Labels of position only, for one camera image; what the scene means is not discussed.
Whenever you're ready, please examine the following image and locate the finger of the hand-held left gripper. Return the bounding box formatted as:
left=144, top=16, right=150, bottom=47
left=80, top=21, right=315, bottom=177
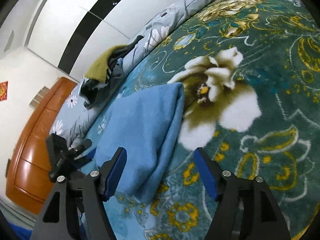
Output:
left=72, top=139, right=92, bottom=157
left=77, top=149, right=97, bottom=167

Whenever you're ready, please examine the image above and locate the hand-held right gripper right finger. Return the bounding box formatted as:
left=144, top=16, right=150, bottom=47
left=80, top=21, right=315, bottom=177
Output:
left=194, top=147, right=292, bottom=240

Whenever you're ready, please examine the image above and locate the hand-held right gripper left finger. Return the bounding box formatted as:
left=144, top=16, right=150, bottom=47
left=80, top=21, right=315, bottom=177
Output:
left=31, top=147, right=127, bottom=240

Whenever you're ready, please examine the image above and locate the blue sweater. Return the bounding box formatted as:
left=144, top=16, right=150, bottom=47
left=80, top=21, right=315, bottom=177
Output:
left=94, top=82, right=185, bottom=204

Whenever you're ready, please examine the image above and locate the carved wooden headboard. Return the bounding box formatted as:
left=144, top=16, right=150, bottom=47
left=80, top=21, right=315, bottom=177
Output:
left=5, top=77, right=79, bottom=215

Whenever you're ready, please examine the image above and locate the dark grey garment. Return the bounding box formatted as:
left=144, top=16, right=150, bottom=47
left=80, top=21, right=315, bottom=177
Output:
left=80, top=35, right=144, bottom=109

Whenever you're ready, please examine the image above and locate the black garment with white stripes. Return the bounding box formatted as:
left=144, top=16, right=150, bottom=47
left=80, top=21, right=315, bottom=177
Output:
left=105, top=57, right=118, bottom=80

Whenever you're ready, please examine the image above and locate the olive green knit sweater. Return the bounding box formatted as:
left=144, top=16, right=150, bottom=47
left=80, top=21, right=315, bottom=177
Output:
left=85, top=44, right=129, bottom=83

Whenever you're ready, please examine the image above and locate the bright blue cloth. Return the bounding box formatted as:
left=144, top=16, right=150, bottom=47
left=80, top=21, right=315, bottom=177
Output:
left=5, top=220, right=34, bottom=240

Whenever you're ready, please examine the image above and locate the teal floral plush blanket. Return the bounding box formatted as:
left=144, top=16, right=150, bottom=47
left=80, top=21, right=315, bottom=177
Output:
left=70, top=0, right=320, bottom=240

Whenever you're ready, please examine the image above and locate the white wardrobe with black band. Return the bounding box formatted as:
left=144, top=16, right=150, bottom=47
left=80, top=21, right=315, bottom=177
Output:
left=25, top=0, right=208, bottom=82

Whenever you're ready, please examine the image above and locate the grey-blue floral duvet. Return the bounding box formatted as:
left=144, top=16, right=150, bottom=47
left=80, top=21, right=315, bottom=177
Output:
left=49, top=0, right=250, bottom=145

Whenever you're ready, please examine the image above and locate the red wall decoration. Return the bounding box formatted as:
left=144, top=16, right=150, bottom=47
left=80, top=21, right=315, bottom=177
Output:
left=0, top=81, right=9, bottom=102

